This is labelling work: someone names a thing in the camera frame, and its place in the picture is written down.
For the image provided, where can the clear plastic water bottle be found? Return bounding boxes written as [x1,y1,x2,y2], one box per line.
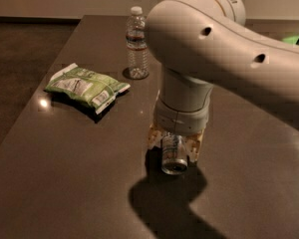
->
[126,6,150,80]

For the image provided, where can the silver redbull can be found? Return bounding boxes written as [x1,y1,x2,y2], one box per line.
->
[161,133,188,175]

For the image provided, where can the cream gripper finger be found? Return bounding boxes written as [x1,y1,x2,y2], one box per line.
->
[184,129,204,163]
[148,123,162,149]

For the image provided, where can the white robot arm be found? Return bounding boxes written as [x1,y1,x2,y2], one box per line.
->
[146,0,299,161]

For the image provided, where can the green snack bag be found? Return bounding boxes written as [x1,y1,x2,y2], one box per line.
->
[45,63,131,115]

